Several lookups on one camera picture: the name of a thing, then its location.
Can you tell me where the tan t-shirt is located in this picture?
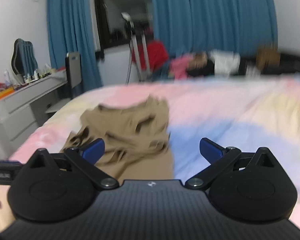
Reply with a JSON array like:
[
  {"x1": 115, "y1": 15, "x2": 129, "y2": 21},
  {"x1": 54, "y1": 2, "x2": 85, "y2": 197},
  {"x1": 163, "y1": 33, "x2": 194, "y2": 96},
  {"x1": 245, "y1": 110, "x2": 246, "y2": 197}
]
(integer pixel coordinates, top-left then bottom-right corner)
[{"x1": 61, "y1": 95, "x2": 175, "y2": 180}]

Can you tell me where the grey and black chair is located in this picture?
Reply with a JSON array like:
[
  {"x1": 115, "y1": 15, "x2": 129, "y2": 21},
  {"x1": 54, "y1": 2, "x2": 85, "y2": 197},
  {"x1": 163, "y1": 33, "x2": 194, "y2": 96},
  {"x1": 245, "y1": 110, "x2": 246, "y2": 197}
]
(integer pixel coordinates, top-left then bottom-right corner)
[{"x1": 45, "y1": 52, "x2": 82, "y2": 114}]

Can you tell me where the red garment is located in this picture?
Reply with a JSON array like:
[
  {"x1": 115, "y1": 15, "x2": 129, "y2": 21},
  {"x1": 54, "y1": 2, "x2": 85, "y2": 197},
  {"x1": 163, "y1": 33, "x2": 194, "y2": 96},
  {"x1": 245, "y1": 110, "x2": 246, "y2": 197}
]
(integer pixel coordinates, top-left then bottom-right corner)
[{"x1": 132, "y1": 40, "x2": 169, "y2": 70}]

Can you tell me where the silver tripod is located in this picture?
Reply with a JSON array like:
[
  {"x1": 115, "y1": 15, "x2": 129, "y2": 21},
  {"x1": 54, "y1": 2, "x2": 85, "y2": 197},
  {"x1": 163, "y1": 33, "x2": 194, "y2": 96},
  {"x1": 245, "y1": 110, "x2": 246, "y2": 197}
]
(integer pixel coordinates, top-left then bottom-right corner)
[{"x1": 121, "y1": 12, "x2": 152, "y2": 80}]

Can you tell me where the blue curtain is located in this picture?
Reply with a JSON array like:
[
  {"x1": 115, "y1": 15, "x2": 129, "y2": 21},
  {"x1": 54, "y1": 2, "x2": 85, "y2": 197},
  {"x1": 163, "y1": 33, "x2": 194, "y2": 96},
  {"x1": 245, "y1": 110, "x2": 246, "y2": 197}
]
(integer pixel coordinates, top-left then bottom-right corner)
[
  {"x1": 150, "y1": 0, "x2": 278, "y2": 55},
  {"x1": 47, "y1": 0, "x2": 103, "y2": 88}
]

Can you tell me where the orange tray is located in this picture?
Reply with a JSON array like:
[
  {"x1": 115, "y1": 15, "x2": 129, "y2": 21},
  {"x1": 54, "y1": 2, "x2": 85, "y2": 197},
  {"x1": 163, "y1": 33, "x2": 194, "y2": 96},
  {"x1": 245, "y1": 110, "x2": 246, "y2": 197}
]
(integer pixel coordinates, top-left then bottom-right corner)
[{"x1": 0, "y1": 90, "x2": 14, "y2": 103}]

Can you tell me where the pastel blanket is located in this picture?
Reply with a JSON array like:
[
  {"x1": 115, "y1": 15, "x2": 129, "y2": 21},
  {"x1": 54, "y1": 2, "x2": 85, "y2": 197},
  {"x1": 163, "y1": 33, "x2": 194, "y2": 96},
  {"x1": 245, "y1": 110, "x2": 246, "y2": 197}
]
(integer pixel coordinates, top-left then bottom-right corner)
[{"x1": 9, "y1": 76, "x2": 300, "y2": 233}]

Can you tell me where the dark window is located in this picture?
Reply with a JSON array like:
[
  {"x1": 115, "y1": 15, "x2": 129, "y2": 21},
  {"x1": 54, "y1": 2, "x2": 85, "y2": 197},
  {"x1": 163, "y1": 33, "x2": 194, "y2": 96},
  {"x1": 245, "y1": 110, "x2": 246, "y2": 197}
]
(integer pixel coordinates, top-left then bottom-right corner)
[{"x1": 94, "y1": 0, "x2": 154, "y2": 50}]

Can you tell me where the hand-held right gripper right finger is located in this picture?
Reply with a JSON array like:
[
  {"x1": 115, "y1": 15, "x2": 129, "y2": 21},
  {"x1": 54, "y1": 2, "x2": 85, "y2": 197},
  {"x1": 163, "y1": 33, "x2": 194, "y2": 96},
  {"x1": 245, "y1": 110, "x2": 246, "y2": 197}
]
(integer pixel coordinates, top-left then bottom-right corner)
[{"x1": 184, "y1": 137, "x2": 278, "y2": 190}]

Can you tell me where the black garment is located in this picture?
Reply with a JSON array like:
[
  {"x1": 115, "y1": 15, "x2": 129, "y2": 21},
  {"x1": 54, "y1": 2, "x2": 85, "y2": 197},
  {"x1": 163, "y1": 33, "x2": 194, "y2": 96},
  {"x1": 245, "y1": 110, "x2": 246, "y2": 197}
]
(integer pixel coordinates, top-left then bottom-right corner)
[{"x1": 187, "y1": 60, "x2": 215, "y2": 77}]

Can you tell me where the white garment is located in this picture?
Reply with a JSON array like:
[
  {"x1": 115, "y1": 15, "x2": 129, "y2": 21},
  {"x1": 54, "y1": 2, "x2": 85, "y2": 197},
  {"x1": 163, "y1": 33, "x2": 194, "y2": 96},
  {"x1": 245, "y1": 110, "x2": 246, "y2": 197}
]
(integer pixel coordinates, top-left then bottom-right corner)
[{"x1": 210, "y1": 50, "x2": 240, "y2": 74}]

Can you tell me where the pink garment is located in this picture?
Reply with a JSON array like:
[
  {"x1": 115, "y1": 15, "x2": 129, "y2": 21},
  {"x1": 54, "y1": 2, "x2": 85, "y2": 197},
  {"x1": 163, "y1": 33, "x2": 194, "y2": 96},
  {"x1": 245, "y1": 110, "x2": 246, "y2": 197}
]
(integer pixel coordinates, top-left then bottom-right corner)
[{"x1": 170, "y1": 56, "x2": 195, "y2": 79}]

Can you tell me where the brown garment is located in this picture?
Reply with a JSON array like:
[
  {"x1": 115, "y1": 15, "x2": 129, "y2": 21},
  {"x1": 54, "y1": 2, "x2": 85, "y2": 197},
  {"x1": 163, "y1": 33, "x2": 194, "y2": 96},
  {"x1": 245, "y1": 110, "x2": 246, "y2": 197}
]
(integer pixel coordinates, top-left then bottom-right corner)
[{"x1": 192, "y1": 52, "x2": 210, "y2": 68}]

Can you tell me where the wavy-edged mirror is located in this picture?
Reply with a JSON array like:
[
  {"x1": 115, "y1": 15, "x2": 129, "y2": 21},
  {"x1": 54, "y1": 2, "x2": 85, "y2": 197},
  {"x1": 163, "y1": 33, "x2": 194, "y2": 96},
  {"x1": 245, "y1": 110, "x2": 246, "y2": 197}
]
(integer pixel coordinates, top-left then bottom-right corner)
[{"x1": 10, "y1": 39, "x2": 38, "y2": 75}]

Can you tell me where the white dressing table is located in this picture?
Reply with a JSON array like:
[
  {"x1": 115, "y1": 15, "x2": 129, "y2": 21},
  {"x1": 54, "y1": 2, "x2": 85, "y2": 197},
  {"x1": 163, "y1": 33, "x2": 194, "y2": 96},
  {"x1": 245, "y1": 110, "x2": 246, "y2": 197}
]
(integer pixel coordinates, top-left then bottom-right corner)
[{"x1": 0, "y1": 72, "x2": 68, "y2": 159}]

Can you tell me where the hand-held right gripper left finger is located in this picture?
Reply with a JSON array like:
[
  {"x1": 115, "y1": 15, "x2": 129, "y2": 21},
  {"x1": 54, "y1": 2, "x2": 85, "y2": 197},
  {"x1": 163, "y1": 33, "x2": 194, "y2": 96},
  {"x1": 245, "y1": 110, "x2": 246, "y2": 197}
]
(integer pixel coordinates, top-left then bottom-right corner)
[{"x1": 25, "y1": 138, "x2": 120, "y2": 190}]

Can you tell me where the row of small cosmetic bottles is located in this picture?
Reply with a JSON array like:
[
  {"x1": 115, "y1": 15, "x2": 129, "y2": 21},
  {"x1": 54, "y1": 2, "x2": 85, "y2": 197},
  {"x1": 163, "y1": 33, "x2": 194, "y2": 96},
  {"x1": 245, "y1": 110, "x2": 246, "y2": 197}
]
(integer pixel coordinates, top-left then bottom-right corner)
[{"x1": 22, "y1": 64, "x2": 57, "y2": 83}]

